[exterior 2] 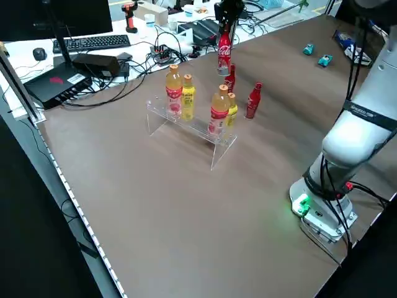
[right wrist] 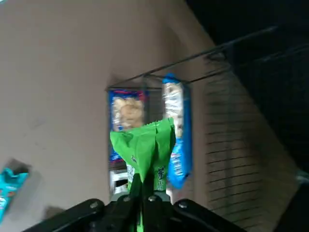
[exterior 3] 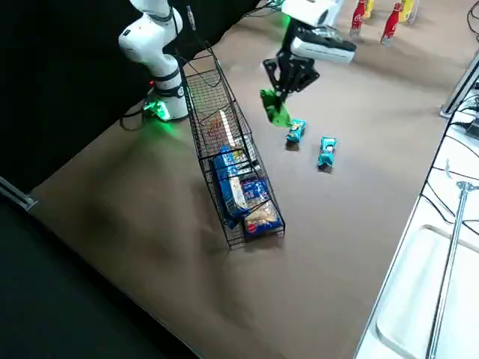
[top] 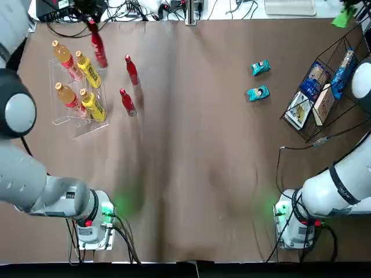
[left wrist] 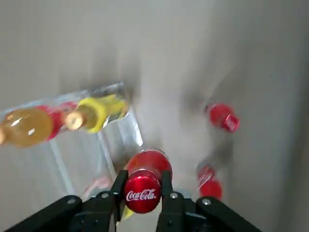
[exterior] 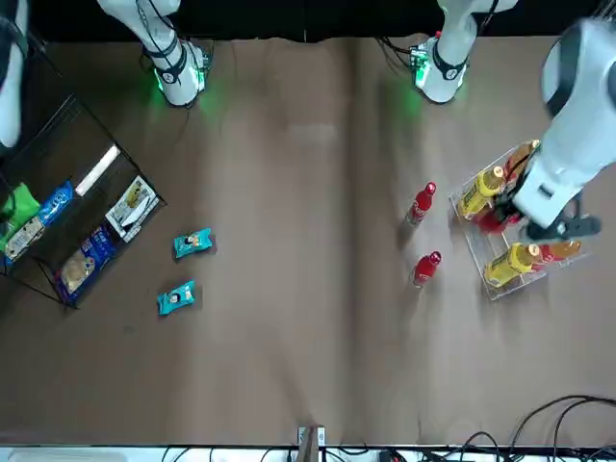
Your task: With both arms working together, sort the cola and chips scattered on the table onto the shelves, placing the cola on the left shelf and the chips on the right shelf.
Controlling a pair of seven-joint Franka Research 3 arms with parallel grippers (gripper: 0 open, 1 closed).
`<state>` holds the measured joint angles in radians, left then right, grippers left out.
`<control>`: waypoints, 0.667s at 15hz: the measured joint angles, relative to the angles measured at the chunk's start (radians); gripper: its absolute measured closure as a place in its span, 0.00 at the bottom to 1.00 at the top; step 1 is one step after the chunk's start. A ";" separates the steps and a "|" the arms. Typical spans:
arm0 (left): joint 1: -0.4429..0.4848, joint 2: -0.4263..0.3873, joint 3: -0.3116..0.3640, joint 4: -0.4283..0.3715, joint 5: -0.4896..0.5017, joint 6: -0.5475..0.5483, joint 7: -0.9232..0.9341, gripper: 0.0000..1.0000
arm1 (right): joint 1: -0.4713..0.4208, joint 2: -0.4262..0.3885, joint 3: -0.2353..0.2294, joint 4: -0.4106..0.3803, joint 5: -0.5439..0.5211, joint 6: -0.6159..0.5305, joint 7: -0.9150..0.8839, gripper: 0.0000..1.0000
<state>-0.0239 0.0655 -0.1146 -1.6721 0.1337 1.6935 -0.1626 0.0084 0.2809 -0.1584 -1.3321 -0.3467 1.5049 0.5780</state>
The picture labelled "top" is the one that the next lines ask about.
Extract beige snack box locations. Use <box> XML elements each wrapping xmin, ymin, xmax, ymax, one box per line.
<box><xmin>311</xmin><ymin>83</ymin><xmax>336</xmax><ymax>127</ymax></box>

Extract black mini computer red logo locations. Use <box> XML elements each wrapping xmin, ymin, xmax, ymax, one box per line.
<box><xmin>36</xmin><ymin>0</ymin><xmax>78</xmax><ymax>19</ymax></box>

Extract aluminium profile post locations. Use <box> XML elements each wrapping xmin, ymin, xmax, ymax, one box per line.
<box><xmin>184</xmin><ymin>0</ymin><xmax>198</xmax><ymax>26</ymax></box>

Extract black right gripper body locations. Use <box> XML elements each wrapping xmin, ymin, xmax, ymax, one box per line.
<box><xmin>343</xmin><ymin>0</ymin><xmax>366</xmax><ymax>13</ymax></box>

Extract orange tea bottle red label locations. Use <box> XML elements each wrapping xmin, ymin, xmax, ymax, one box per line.
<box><xmin>52</xmin><ymin>39</ymin><xmax>86</xmax><ymax>82</ymax></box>
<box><xmin>54</xmin><ymin>82</ymin><xmax>89</xmax><ymax>119</ymax></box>

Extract white yellow snack packet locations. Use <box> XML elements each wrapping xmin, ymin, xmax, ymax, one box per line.
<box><xmin>283</xmin><ymin>91</ymin><xmax>315</xmax><ymax>130</ymax></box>

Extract black wire basket shelf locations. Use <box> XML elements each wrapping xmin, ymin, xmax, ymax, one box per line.
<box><xmin>279</xmin><ymin>21</ymin><xmax>371</xmax><ymax>144</ymax></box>

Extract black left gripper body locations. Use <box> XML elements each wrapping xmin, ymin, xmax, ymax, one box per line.
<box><xmin>75</xmin><ymin>0</ymin><xmax>99</xmax><ymax>19</ymax></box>

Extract yellow lemon tea bottle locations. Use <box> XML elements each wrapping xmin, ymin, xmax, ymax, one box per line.
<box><xmin>79</xmin><ymin>88</ymin><xmax>108</xmax><ymax>124</ymax></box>
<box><xmin>74</xmin><ymin>50</ymin><xmax>103</xmax><ymax>89</ymax></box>

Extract black cable with connector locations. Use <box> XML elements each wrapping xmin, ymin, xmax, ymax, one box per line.
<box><xmin>275</xmin><ymin>115</ymin><xmax>371</xmax><ymax>200</ymax></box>

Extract clear acrylic stepped shelf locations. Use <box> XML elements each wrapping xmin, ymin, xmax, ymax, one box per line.
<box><xmin>48</xmin><ymin>58</ymin><xmax>111</xmax><ymax>138</ymax></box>

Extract white plastic tray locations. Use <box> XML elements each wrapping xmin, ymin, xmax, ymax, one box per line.
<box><xmin>264</xmin><ymin>0</ymin><xmax>317</xmax><ymax>17</ymax></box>

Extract red cola bottle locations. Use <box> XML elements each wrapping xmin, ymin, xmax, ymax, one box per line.
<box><xmin>124</xmin><ymin>54</ymin><xmax>141</xmax><ymax>86</ymax></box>
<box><xmin>119</xmin><ymin>87</ymin><xmax>137</xmax><ymax>118</ymax></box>
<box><xmin>86</xmin><ymin>20</ymin><xmax>109</xmax><ymax>70</ymax></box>

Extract teal chips packet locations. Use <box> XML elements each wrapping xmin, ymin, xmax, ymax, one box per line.
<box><xmin>250</xmin><ymin>59</ymin><xmax>272</xmax><ymax>77</ymax></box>
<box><xmin>246</xmin><ymin>85</ymin><xmax>271</xmax><ymax>103</ymax></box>

